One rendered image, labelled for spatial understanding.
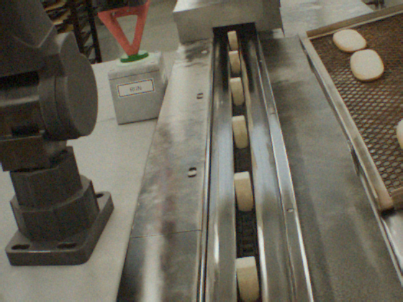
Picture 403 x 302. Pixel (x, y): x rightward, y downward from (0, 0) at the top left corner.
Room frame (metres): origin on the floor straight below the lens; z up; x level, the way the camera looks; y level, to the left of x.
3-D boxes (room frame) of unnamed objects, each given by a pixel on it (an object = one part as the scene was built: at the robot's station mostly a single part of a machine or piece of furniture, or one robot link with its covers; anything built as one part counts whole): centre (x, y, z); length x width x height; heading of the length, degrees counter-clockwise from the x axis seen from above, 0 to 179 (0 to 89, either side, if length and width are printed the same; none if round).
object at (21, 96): (0.59, 0.15, 0.94); 0.09 x 0.05 x 0.10; 166
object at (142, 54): (0.89, 0.07, 0.90); 0.04 x 0.04 x 0.02
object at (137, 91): (0.89, 0.07, 0.84); 0.08 x 0.08 x 0.11; 85
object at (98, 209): (0.57, 0.15, 0.86); 0.12 x 0.09 x 0.08; 168
